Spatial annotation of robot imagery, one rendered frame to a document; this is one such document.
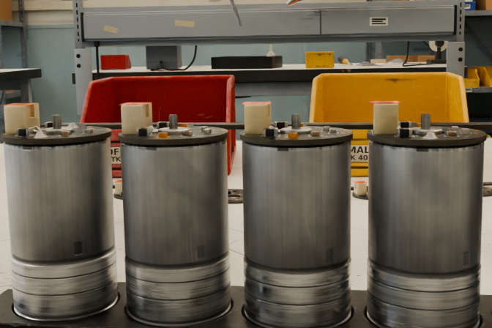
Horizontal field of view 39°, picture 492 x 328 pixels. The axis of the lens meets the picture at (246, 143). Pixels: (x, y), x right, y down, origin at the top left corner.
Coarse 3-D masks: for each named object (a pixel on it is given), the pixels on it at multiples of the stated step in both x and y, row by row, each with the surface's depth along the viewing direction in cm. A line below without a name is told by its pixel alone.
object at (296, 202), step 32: (288, 128) 15; (256, 160) 15; (288, 160) 14; (320, 160) 14; (256, 192) 15; (288, 192) 14; (320, 192) 14; (256, 224) 15; (288, 224) 14; (320, 224) 14; (256, 256) 15; (288, 256) 14; (320, 256) 15; (256, 288) 15; (288, 288) 15; (320, 288) 15; (256, 320) 15; (288, 320) 15; (320, 320) 15
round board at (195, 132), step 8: (144, 128) 15; (192, 128) 16; (200, 128) 16; (208, 128) 16; (216, 128) 16; (120, 136) 15; (128, 136) 15; (136, 136) 15; (144, 136) 15; (152, 136) 15; (176, 136) 15; (184, 136) 15; (192, 136) 15; (200, 136) 15; (208, 136) 15; (216, 136) 15; (224, 136) 15; (144, 144) 15; (152, 144) 15; (160, 144) 15; (168, 144) 15; (176, 144) 15
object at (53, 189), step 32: (64, 128) 16; (32, 160) 15; (64, 160) 15; (96, 160) 16; (32, 192) 15; (64, 192) 15; (96, 192) 16; (32, 224) 15; (64, 224) 15; (96, 224) 16; (32, 256) 15; (64, 256) 15; (96, 256) 16; (32, 288) 16; (64, 288) 15; (96, 288) 16; (32, 320) 16; (64, 320) 16
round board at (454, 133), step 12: (372, 132) 15; (396, 132) 14; (408, 132) 14; (444, 132) 15; (456, 132) 14; (468, 132) 15; (480, 132) 15; (396, 144) 14; (408, 144) 14; (420, 144) 14; (432, 144) 14; (444, 144) 14; (456, 144) 14; (468, 144) 14
